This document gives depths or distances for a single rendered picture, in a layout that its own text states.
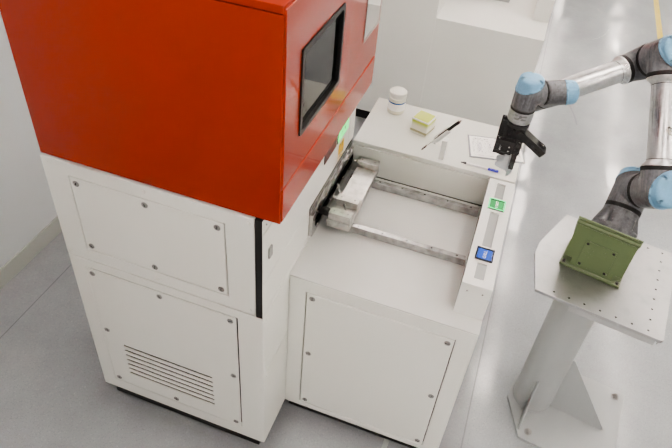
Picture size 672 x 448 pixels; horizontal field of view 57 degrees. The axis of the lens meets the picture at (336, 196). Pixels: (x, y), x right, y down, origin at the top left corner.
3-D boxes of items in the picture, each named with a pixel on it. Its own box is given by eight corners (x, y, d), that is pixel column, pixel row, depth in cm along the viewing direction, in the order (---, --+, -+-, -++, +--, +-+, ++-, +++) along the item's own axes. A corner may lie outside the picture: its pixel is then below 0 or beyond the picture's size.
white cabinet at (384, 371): (284, 411, 256) (288, 276, 203) (357, 255, 327) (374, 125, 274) (435, 467, 242) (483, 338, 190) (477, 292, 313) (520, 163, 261)
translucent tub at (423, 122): (408, 131, 246) (411, 116, 242) (418, 123, 251) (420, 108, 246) (425, 138, 243) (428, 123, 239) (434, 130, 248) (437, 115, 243)
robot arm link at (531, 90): (552, 83, 182) (525, 83, 180) (541, 115, 189) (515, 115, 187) (541, 69, 187) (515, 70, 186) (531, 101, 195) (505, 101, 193)
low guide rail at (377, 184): (349, 181, 242) (350, 175, 240) (351, 178, 244) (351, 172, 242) (476, 217, 232) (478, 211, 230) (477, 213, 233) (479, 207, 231)
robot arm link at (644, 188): (658, 210, 203) (669, 43, 204) (692, 211, 188) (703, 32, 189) (625, 207, 201) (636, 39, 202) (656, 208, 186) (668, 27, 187)
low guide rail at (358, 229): (325, 224, 222) (325, 218, 221) (327, 221, 224) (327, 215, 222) (463, 266, 212) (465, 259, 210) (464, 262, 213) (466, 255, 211)
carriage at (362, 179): (326, 225, 218) (327, 219, 216) (358, 167, 244) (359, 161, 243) (348, 232, 216) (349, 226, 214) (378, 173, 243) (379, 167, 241)
